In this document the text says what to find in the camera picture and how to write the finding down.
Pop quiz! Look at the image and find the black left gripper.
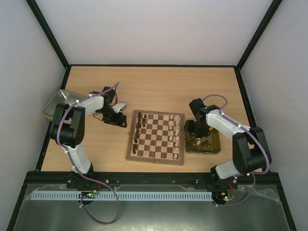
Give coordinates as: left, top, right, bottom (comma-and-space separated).
99, 107, 127, 128

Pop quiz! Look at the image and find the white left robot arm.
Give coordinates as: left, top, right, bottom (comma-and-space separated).
50, 84, 127, 174

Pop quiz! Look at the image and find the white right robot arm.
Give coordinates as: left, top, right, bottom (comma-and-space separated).
185, 98, 271, 189

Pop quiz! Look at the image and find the wooden chess board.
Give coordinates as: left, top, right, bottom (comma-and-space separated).
126, 110, 185, 166

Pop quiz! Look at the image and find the dark piece in tin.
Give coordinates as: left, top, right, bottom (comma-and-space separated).
203, 140, 212, 148

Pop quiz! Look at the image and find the gold metal tin tray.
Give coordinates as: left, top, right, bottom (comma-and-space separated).
185, 121, 221, 154

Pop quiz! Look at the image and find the silver metal tray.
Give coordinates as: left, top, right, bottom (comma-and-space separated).
42, 89, 84, 121

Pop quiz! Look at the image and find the black frame rail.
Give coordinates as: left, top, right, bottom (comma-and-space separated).
24, 170, 282, 191

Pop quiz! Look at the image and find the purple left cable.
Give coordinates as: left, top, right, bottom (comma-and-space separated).
57, 81, 121, 224

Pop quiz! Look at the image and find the white slotted cable duct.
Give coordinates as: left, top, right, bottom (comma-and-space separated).
30, 191, 212, 202

